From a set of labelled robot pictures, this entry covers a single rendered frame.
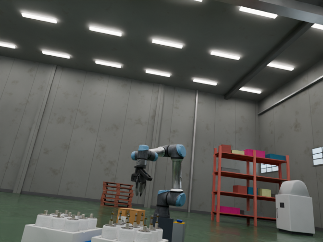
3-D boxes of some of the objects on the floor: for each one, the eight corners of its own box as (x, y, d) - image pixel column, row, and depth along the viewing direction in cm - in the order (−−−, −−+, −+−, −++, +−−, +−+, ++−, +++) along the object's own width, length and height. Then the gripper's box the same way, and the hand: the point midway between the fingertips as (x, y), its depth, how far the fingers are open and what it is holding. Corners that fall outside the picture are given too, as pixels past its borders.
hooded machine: (291, 234, 563) (288, 178, 604) (275, 230, 621) (273, 179, 662) (316, 236, 572) (311, 181, 613) (298, 233, 630) (294, 182, 671)
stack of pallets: (130, 207, 917) (133, 186, 943) (131, 209, 843) (134, 185, 868) (100, 204, 904) (104, 182, 930) (98, 205, 829) (103, 181, 855)
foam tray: (56, 245, 192) (61, 221, 198) (98, 253, 181) (103, 228, 187) (17, 253, 157) (25, 224, 162) (66, 265, 146) (73, 233, 151)
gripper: (141, 167, 181) (136, 196, 174) (130, 164, 173) (126, 195, 166) (149, 167, 176) (145, 197, 169) (140, 164, 167) (135, 196, 161)
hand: (139, 194), depth 166 cm, fingers open, 3 cm apart
